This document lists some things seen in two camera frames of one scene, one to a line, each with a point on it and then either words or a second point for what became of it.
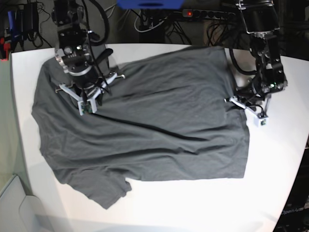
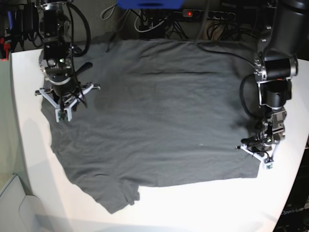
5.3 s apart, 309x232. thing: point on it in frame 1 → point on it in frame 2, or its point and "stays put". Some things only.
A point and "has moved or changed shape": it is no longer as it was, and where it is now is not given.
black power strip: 214,15 stays put
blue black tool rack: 23,22 stays put
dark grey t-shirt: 167,119 has moved or changed shape
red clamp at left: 7,47 stays put
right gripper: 256,103 → 262,146
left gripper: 89,88 → 66,90
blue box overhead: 150,4 stays put
